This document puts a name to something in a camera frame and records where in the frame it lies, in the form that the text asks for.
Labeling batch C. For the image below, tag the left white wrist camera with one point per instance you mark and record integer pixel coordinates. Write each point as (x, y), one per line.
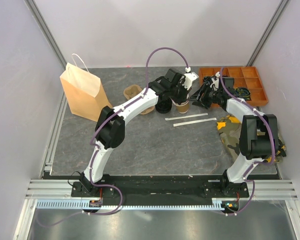
(189, 78)

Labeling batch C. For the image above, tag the rolled blue yellow sock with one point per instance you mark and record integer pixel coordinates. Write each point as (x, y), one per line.
(243, 93)

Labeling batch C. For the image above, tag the cardboard cup carrier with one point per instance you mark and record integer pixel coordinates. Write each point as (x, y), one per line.
(133, 90)

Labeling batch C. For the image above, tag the wrapped straw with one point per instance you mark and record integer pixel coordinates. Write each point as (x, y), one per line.
(194, 122)
(185, 116)

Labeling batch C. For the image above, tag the brown paper bag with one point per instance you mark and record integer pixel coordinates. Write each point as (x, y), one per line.
(84, 92)

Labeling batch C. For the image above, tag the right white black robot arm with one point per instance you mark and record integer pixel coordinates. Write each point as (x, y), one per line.
(258, 140)

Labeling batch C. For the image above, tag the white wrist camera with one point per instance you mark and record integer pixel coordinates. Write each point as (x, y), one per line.
(215, 85)
(189, 78)

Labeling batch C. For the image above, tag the upper wrapped straw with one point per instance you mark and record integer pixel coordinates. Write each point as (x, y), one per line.
(185, 116)

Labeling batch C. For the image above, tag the stack of black lids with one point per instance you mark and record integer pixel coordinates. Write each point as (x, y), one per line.
(164, 106)

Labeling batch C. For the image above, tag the stack of paper cups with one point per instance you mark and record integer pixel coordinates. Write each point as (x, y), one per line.
(182, 108)

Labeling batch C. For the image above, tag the camouflage cloth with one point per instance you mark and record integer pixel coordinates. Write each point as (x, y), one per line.
(229, 129)

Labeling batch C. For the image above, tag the rolled sock top left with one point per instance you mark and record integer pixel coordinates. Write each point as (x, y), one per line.
(208, 80)

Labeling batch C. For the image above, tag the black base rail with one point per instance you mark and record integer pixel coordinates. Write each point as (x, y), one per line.
(160, 189)

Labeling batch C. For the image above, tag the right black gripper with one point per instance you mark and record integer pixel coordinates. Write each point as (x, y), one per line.
(196, 96)

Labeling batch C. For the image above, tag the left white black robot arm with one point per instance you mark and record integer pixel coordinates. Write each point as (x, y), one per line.
(110, 129)

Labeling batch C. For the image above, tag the lower wrapped straw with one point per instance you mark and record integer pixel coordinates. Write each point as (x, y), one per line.
(194, 122)

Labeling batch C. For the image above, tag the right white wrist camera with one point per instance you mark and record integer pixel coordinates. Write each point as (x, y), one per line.
(215, 85)

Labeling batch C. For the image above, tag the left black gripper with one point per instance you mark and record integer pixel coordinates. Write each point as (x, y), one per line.
(184, 97)

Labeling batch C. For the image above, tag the orange compartment tray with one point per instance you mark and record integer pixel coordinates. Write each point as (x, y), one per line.
(248, 77)

